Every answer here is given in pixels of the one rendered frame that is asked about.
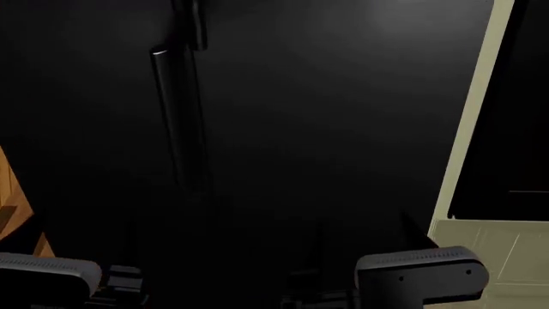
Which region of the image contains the black refrigerator door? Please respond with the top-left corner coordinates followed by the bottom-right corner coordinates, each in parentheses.
top-left (0, 0), bottom-right (495, 309)

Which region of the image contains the wooden cabinet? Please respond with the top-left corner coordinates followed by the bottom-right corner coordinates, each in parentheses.
top-left (0, 144), bottom-right (56, 258)

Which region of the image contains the black cabinet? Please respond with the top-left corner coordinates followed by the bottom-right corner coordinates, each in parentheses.
top-left (447, 0), bottom-right (549, 221)

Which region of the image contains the long black fridge door handle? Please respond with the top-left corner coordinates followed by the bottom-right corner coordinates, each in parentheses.
top-left (148, 46), bottom-right (212, 196)

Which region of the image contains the short black fridge door handle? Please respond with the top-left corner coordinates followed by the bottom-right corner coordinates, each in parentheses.
top-left (170, 0), bottom-right (210, 52)

